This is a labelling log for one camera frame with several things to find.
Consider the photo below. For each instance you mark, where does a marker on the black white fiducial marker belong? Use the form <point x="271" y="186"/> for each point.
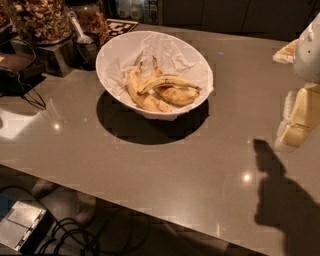
<point x="118" y="27"/>

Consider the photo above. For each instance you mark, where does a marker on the right brown-spotted banana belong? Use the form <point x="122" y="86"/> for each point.
<point x="179" y="96"/>

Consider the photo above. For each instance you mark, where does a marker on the large glass nut jar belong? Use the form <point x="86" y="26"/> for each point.
<point x="40" y="22"/>

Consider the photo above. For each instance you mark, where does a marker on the white paper napkin liner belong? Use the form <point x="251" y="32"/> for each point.
<point x="166" y="50"/>

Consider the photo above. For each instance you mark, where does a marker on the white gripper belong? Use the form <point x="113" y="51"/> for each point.
<point x="308" y="53"/>

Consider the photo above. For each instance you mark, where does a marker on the white plastic spoon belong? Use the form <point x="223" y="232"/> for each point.
<point x="82" y="38"/>

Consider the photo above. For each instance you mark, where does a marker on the black device with cable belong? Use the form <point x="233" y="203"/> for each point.
<point x="20" y="72"/>

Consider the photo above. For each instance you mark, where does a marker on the yellow banana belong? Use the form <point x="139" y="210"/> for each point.
<point x="157" y="81"/>
<point x="145" y="101"/>

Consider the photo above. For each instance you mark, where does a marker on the bottles in background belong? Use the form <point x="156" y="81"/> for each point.
<point x="146" y="11"/>

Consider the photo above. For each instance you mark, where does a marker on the white bowl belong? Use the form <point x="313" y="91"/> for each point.
<point x="186" y="50"/>

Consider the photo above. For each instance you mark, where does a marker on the small glass granola jar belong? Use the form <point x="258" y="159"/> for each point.
<point x="90" y="14"/>

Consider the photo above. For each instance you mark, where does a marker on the metal stand block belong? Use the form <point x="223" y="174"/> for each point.
<point x="58" y="59"/>

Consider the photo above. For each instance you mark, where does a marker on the silver box on floor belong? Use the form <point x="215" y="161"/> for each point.
<point x="21" y="228"/>

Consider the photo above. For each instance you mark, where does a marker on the dark cup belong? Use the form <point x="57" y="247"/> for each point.
<point x="86" y="52"/>

